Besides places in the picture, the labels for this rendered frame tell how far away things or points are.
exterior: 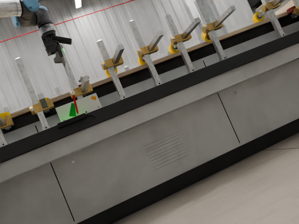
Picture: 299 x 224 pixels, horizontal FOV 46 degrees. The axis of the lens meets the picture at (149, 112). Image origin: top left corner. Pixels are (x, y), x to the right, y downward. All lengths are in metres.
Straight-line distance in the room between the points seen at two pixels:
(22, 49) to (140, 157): 7.87
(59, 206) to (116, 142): 0.54
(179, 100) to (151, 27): 7.97
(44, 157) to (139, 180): 0.65
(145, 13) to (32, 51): 3.26
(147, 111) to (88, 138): 0.41
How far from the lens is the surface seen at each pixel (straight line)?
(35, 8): 2.07
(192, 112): 2.54
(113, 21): 10.13
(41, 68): 9.79
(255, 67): 2.59
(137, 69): 2.47
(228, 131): 2.63
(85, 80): 1.94
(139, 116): 2.23
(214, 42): 2.50
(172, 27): 2.43
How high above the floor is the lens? 0.43
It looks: 4 degrees up
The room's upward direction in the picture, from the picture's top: 23 degrees counter-clockwise
